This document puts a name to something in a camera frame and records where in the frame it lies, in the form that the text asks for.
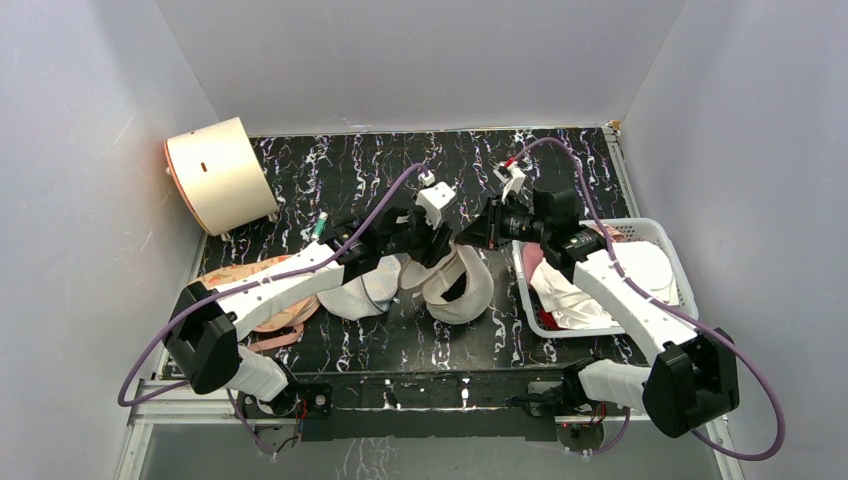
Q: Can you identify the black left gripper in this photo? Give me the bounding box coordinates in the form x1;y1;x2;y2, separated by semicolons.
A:
380;199;452;269

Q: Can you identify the white mesh bag beige zipper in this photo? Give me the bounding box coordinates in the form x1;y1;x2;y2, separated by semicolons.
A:
399;245;494;325

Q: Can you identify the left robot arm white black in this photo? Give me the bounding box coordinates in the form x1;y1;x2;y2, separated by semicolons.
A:
163;205;452;416

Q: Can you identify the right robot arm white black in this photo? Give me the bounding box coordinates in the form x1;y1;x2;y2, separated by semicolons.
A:
455;188;740;438

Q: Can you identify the floral orange bra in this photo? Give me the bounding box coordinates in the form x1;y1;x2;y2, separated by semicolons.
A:
196;255;320;352

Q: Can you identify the white plastic laundry basket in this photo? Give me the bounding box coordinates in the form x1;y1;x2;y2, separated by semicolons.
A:
510;218;699;339

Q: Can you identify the pink garment in basket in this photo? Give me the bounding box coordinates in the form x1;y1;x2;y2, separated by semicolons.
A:
521;223;626;277

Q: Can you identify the white cloth in basket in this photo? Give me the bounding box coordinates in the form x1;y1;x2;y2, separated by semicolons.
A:
530;241;679;330

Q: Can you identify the green white marker pen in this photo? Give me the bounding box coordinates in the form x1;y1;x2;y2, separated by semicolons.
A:
310;212;329;241

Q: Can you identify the cream cylindrical drum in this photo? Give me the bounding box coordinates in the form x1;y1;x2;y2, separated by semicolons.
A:
164;117;279;239

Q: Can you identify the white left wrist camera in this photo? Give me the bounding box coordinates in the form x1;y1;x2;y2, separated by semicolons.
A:
415;169;456;229

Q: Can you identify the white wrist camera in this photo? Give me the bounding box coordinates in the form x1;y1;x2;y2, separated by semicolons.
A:
415;169;456;229
494;157;526;203

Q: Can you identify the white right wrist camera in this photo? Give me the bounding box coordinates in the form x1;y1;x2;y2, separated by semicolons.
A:
494;157;526;203

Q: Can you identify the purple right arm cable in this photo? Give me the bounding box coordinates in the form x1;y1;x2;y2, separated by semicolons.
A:
503;137;787;462

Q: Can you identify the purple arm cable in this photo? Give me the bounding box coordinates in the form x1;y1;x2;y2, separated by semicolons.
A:
117;162;432;457
503;137;787;462

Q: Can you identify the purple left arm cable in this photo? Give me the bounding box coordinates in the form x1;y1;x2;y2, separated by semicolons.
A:
117;162;432;457

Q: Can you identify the aluminium frame rail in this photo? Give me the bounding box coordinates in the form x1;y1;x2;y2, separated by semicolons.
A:
117;389;743;479

